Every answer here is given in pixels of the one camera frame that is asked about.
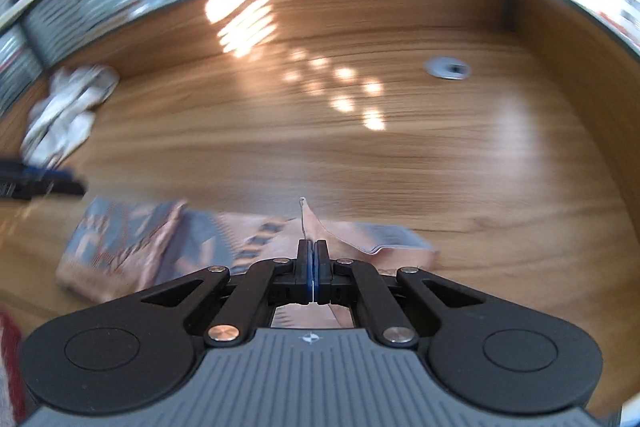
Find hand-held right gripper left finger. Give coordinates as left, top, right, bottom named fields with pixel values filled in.
left=140, top=238, right=314, bottom=349

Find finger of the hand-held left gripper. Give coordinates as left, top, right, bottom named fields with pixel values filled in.
left=0, top=157, right=87, bottom=200

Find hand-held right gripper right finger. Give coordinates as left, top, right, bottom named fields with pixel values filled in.
left=313, top=238, right=487, bottom=349

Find blue pink patterned cloth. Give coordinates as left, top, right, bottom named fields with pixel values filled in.
left=55, top=197, right=437, bottom=333

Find white garment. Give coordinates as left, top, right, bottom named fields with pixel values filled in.
left=20, top=65, right=121, bottom=168

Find red white striped cloth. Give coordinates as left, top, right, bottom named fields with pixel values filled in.
left=0, top=309, right=28, bottom=426

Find grey desk cable grommet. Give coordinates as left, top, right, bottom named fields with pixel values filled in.
left=424, top=57, right=472, bottom=80

